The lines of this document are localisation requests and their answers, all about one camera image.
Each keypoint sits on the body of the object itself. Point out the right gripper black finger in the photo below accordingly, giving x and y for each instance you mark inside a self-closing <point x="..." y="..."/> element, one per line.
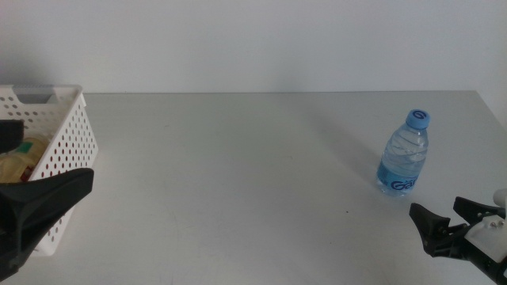
<point x="431" y="223"/>
<point x="477" y="211"/>

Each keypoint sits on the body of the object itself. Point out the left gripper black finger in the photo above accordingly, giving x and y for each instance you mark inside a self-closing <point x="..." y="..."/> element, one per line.
<point x="47" y="198"/>
<point x="10" y="134"/>

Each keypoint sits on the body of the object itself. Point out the yellow tea bottle green label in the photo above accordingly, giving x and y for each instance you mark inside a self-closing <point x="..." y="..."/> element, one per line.
<point x="16" y="166"/>

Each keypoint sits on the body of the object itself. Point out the clear water bottle blue cap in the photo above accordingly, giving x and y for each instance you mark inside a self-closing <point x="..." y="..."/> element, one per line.
<point x="402" y="158"/>

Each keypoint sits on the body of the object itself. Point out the white perforated plastic basket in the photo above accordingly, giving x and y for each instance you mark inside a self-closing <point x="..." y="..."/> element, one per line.
<point x="73" y="103"/>

